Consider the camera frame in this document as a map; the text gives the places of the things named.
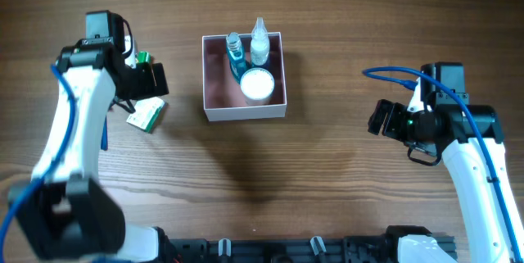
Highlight green white soap box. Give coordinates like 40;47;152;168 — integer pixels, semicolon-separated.
137;51;152;64

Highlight blue disposable razor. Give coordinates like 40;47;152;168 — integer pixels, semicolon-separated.
101;119;108;151

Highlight blue mouthwash bottle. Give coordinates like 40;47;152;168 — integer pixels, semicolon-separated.
226;32;250;84

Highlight cotton swab round container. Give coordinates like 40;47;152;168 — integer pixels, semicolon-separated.
240;68;275;106

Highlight dark blue clear-cap bottle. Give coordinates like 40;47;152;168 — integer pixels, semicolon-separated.
250;17;270;69

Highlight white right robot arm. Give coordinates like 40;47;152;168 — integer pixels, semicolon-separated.
368;99;523;262

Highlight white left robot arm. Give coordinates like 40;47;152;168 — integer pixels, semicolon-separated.
1;34;176;262

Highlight white box pink interior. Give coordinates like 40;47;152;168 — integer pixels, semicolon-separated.
202;32;287;121

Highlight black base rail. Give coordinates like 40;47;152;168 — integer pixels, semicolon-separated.
170;234;397;263

